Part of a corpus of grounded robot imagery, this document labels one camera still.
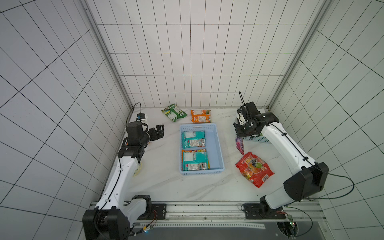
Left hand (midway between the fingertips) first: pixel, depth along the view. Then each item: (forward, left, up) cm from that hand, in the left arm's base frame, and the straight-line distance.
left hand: (155, 130), depth 81 cm
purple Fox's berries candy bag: (-7, -47, -4) cm, 48 cm away
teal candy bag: (+5, -22, -17) cm, 28 cm away
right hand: (0, -44, -1) cm, 44 cm away
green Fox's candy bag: (+30, -6, -18) cm, 35 cm away
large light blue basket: (+5, -34, -20) cm, 40 cm away
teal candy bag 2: (-10, -23, -17) cm, 30 cm away
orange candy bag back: (+27, -27, -19) cm, 43 cm away
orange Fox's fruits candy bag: (-3, -24, -18) cm, 30 cm away
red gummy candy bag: (-16, -56, -14) cm, 60 cm away
